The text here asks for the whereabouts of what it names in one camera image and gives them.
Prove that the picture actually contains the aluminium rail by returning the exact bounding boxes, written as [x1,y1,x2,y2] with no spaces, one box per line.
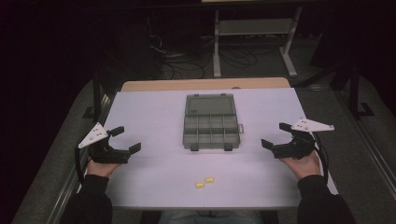
[46,92,117,224]
[334,91,396,202]

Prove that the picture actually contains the person's right hand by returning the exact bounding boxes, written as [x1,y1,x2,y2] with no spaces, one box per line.
[279,152,322,181]

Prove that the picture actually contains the grey plastic organizer box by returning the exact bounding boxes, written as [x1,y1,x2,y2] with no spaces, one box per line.
[182,92,245,153]

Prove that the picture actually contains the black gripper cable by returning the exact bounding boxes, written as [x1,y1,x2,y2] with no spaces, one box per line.
[312,133,331,185]
[74,146,92,185]

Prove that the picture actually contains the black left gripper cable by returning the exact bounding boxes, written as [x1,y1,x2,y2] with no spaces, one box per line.
[74,146,92,185]

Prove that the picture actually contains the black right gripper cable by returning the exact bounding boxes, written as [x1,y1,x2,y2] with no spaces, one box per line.
[312,133,331,185]

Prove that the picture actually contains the white metal desk frame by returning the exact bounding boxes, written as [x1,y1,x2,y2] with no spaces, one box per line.
[212,5,304,79]

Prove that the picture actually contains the black metal stand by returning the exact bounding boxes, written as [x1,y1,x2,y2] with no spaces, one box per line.
[82,69,120,123]
[295,60,376,120]

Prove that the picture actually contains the black floor cables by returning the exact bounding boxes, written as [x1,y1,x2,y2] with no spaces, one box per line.
[144,15,260,81]

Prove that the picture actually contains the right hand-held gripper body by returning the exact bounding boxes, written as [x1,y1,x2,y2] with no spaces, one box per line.
[270,117,335,161]

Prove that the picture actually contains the wooden table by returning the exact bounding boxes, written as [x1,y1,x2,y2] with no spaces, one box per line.
[120,77,291,93]

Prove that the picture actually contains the person's left hand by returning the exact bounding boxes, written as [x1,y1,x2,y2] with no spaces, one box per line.
[86,159,121,178]

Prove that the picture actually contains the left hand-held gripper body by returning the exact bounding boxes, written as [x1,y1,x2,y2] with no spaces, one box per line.
[78,121,132,165]

